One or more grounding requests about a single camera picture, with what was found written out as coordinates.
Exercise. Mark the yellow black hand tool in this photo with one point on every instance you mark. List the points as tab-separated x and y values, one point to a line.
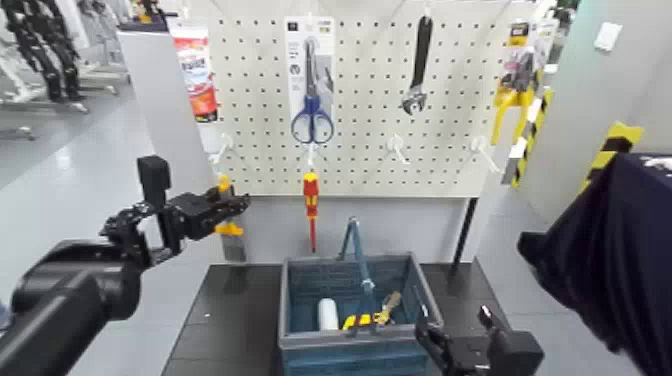
362	319

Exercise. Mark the white perforated pegboard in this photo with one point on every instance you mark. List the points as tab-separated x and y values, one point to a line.
367	105

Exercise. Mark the black adjustable wrench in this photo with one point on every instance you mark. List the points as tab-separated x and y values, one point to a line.
421	47

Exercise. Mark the dark navy cloth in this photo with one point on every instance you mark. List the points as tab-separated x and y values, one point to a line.
619	252

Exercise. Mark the yellow black hazard post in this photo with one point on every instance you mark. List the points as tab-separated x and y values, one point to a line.
619	134

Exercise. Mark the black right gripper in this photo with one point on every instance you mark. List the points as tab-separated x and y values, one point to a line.
470	359

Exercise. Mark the white partition panel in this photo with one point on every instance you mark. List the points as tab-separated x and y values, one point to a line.
157	105

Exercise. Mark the white bottle in basket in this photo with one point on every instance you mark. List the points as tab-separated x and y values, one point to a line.
328	315

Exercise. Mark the blue scissors in package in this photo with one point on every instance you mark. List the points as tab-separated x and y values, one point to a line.
312	102

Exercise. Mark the white wall plate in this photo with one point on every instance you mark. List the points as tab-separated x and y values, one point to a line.
608	36

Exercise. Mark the black humanoid robot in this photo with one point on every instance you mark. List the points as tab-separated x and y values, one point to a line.
55	84

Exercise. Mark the white pegboard hook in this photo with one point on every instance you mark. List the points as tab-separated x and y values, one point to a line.
480	144
396	144
224	143
312	155

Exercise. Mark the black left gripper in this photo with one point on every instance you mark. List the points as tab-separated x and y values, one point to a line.
194	215

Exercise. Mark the yellow black hazard strip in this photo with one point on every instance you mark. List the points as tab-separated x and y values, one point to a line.
525	152

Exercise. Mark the blue plastic crate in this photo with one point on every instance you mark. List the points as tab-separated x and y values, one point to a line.
357	341

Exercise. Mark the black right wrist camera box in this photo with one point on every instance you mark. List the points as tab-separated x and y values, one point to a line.
517	357

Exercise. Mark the red yellow screwdriver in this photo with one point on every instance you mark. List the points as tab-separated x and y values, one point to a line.
311	191

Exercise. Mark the red white tube package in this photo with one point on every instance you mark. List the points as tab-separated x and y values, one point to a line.
197	73

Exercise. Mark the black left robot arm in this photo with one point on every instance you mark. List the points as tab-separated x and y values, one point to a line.
63	299

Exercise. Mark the black pegboard stand leg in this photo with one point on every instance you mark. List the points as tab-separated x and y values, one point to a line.
466	226

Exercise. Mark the yellow pliers in package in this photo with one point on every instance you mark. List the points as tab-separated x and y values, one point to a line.
517	78

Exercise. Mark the yellow black machine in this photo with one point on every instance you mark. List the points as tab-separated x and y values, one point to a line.
144	13

